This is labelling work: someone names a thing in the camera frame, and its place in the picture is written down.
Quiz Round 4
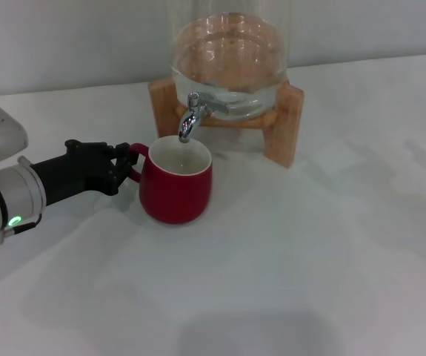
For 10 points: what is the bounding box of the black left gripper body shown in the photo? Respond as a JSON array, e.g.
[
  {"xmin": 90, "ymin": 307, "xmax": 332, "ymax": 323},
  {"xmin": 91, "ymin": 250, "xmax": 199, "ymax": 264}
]
[{"xmin": 29, "ymin": 139, "xmax": 122, "ymax": 207}]

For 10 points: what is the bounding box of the red ceramic cup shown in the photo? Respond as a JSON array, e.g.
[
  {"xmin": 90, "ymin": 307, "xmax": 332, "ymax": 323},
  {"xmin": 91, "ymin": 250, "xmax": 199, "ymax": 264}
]
[{"xmin": 129, "ymin": 135, "xmax": 213, "ymax": 226}]

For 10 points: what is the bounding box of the silver metal faucet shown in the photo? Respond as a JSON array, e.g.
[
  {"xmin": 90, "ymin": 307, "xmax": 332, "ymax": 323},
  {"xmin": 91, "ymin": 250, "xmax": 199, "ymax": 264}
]
[{"xmin": 178, "ymin": 92, "xmax": 230, "ymax": 144}]

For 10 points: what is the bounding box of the glass water dispenser jar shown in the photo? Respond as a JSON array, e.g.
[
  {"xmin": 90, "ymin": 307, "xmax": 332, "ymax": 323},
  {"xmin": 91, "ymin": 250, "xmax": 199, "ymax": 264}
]
[{"xmin": 167, "ymin": 0, "xmax": 291, "ymax": 122}]

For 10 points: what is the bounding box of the wooden dispenser stand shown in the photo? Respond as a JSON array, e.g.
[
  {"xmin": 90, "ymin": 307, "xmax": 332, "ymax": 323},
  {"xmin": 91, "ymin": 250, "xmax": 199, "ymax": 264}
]
[{"xmin": 147, "ymin": 76, "xmax": 305, "ymax": 170}]

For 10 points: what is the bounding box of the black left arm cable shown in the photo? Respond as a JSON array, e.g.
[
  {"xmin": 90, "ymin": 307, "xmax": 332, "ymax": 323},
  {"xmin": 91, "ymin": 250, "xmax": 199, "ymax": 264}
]
[{"xmin": 3, "ymin": 213, "xmax": 44, "ymax": 235}]

